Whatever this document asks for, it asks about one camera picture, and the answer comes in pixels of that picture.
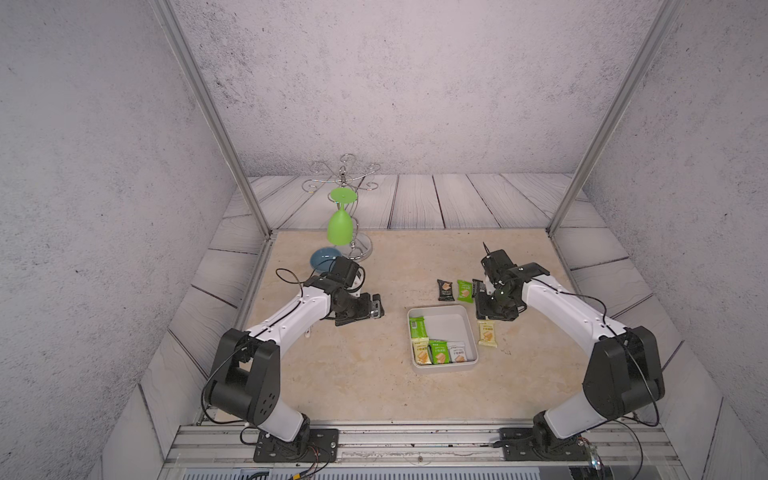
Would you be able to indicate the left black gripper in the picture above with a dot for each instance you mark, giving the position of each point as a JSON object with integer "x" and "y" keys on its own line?
{"x": 366, "y": 310}

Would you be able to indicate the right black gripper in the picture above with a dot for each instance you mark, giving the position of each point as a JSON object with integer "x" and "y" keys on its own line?
{"x": 481, "y": 310}

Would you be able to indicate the beige cookie packet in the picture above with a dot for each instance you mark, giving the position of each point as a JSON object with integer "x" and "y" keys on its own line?
{"x": 487, "y": 334}

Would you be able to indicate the black cookie packet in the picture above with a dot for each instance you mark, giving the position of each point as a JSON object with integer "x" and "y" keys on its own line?
{"x": 445, "y": 291}
{"x": 478, "y": 287}

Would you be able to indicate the white cookie packet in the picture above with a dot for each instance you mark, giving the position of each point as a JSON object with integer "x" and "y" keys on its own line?
{"x": 457, "y": 351}

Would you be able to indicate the white plastic storage box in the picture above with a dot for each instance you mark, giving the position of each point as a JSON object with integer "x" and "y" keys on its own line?
{"x": 450, "y": 323}

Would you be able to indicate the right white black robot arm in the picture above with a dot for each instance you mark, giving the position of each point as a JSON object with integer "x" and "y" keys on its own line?
{"x": 623, "y": 374}

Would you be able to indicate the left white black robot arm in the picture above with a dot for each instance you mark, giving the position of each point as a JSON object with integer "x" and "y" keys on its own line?
{"x": 245, "y": 379}

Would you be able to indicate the blue ceramic bowl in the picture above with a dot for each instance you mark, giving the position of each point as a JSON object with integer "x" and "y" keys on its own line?
{"x": 322, "y": 260}

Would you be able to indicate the tall green cookie packet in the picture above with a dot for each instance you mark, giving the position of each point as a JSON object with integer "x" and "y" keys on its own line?
{"x": 417, "y": 328}

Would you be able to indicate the green cookie packet front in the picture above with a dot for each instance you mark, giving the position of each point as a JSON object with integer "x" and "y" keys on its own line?
{"x": 440, "y": 353}

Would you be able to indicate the green plastic wine glass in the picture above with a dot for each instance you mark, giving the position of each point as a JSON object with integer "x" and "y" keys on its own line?
{"x": 341, "y": 226}

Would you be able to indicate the yellow cookie packet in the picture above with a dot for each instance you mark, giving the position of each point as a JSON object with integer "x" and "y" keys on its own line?
{"x": 421, "y": 351}

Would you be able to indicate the silver wire glass rack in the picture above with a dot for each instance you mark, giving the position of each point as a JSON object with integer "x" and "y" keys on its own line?
{"x": 323, "y": 174}

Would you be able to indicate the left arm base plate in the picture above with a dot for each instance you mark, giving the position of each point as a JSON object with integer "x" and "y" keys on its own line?
{"x": 310, "y": 446}

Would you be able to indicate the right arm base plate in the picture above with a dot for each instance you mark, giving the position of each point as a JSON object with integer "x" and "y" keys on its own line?
{"x": 537, "y": 444}

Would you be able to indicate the aluminium front rail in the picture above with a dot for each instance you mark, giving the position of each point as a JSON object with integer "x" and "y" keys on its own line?
{"x": 421, "y": 450}

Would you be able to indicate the left aluminium frame post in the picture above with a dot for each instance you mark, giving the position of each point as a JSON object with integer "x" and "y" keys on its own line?
{"x": 190, "y": 69}

